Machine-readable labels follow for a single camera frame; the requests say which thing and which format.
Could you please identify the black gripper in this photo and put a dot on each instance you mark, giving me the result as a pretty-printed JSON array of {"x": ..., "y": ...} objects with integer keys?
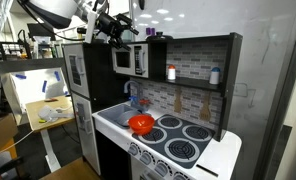
[{"x": 108, "y": 25}]

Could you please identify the orange plastic bowl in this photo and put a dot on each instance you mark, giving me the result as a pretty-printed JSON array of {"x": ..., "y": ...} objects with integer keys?
[{"x": 141, "y": 123}]

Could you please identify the small grey stove burner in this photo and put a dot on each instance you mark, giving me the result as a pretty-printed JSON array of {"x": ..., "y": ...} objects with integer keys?
[
  {"x": 169, "y": 121},
  {"x": 197, "y": 132}
]

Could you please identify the large grey stove burner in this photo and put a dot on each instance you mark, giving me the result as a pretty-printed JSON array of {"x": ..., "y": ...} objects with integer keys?
[
  {"x": 182, "y": 149},
  {"x": 154, "y": 137}
]

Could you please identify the dark grey stove panel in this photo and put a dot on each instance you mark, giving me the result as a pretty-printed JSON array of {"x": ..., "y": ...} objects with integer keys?
[{"x": 174, "y": 135}]

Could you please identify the grey stove knob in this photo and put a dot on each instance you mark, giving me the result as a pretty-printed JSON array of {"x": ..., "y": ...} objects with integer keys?
[
  {"x": 145, "y": 157},
  {"x": 161, "y": 167},
  {"x": 179, "y": 176},
  {"x": 133, "y": 149}
]

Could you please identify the white toy oven door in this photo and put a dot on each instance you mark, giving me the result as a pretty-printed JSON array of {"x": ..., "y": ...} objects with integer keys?
[{"x": 136, "y": 170}]

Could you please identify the purple magnet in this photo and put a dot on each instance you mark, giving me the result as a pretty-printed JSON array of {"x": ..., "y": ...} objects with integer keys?
[{"x": 148, "y": 31}]

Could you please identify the purple cup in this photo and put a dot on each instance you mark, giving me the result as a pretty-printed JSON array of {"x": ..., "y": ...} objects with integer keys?
[{"x": 153, "y": 31}]

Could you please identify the black pan lid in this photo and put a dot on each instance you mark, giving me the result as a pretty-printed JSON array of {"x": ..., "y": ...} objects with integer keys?
[{"x": 159, "y": 36}]

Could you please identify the grey toy faucet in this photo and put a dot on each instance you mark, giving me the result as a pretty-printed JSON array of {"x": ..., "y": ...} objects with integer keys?
[{"x": 125, "y": 87}]

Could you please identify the white shaker orange cap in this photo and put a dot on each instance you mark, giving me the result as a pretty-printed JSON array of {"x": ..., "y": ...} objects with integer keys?
[{"x": 171, "y": 73}]

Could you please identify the toy kitchen unit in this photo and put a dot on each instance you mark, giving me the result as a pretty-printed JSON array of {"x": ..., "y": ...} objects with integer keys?
[{"x": 194, "y": 60}]

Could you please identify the blue tape strip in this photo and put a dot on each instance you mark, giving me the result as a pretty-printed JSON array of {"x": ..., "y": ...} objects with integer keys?
[
  {"x": 20, "y": 76},
  {"x": 66, "y": 93},
  {"x": 44, "y": 86},
  {"x": 57, "y": 75}
]

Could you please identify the grey sink basin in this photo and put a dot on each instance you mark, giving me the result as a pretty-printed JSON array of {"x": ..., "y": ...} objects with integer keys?
[{"x": 108, "y": 115}]

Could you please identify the grey metal pot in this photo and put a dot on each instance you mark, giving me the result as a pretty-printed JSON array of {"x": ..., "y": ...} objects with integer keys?
[{"x": 124, "y": 116}]

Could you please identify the plain wooden spatula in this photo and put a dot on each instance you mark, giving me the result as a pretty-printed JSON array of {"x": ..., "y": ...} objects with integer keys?
[{"x": 178, "y": 100}]

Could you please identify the black monitor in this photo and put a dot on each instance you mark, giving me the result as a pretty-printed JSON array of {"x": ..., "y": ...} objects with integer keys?
[{"x": 34, "y": 33}]

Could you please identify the dark red flat object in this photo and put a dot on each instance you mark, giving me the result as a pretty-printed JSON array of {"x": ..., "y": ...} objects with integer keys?
[{"x": 51, "y": 99}]

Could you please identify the white shaker blue cap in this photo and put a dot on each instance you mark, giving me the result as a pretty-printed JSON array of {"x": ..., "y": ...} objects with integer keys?
[{"x": 214, "y": 76}]

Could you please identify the grey shelf beam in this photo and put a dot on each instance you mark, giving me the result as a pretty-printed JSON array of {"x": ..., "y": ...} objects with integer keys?
[{"x": 24, "y": 65}]

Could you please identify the white plastic device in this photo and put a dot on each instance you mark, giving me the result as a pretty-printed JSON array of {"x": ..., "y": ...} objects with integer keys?
[{"x": 51, "y": 113}]

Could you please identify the white board panel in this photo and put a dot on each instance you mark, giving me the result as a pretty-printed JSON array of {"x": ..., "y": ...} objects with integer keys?
[{"x": 31, "y": 90}]

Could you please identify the slotted wooden spatula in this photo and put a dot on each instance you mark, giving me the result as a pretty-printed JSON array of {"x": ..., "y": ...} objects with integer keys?
[{"x": 205, "y": 110}]

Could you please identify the wooden desk white legs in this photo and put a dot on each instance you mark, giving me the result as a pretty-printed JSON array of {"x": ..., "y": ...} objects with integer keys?
[{"x": 33, "y": 110}]

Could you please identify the green marker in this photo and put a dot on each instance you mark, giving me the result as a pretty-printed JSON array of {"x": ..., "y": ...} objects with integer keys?
[{"x": 42, "y": 121}]

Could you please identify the wooden table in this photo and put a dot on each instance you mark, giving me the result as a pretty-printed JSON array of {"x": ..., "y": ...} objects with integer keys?
[{"x": 74, "y": 170}]

